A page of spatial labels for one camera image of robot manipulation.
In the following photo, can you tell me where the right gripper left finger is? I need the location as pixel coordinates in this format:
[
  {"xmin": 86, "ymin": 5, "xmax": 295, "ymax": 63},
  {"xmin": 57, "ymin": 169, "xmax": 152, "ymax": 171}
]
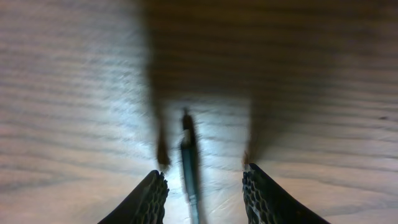
[{"xmin": 98, "ymin": 170, "xmax": 169, "ymax": 224}]

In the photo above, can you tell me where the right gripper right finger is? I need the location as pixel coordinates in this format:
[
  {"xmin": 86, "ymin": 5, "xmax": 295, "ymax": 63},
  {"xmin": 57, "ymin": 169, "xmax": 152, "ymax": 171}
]
[{"xmin": 242, "ymin": 163, "xmax": 329, "ymax": 224}]

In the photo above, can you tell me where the black charger cable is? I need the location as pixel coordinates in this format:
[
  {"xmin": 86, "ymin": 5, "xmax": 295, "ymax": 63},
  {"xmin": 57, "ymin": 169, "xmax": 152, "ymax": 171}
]
[{"xmin": 179, "ymin": 107, "xmax": 203, "ymax": 224}]

